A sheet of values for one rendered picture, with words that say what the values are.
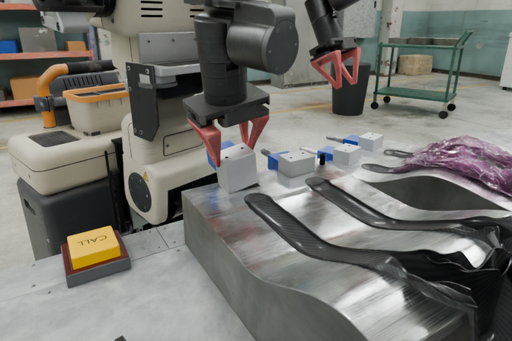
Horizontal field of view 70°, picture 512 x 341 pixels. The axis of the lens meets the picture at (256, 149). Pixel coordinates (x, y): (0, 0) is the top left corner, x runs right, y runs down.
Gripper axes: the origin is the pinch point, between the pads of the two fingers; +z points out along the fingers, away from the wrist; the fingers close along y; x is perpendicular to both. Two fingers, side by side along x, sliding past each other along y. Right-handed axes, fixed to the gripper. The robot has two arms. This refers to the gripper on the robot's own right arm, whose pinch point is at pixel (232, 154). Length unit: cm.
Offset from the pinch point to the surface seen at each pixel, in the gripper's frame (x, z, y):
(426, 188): -14.8, 8.9, 26.3
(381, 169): -2.7, 13.8, 30.4
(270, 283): -21.9, -0.2, -7.8
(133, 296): -7.0, 10.2, -18.9
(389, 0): 476, 118, 600
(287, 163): -1.6, 4.2, 8.7
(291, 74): 442, 196, 335
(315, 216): -13.5, 4.4, 4.6
